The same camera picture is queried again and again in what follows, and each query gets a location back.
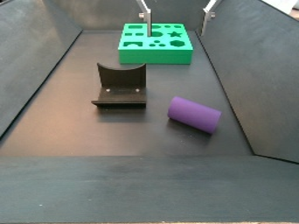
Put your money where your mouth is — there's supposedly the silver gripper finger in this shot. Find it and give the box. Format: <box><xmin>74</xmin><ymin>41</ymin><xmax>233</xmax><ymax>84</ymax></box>
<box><xmin>201</xmin><ymin>0</ymin><xmax>218</xmax><ymax>35</ymax></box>
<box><xmin>137</xmin><ymin>0</ymin><xmax>153</xmax><ymax>37</ymax></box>

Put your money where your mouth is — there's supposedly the purple cylinder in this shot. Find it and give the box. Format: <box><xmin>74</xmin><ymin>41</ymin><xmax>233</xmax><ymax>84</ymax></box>
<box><xmin>167</xmin><ymin>96</ymin><xmax>222</xmax><ymax>134</ymax></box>

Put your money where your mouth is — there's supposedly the green shape sorter block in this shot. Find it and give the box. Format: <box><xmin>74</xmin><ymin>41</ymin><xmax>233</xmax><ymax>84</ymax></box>
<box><xmin>118</xmin><ymin>24</ymin><xmax>193</xmax><ymax>64</ymax></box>

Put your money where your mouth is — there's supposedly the black curved cradle stand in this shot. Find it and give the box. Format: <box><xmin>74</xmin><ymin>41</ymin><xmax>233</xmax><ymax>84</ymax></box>
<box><xmin>91</xmin><ymin>64</ymin><xmax>147</xmax><ymax>107</ymax></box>

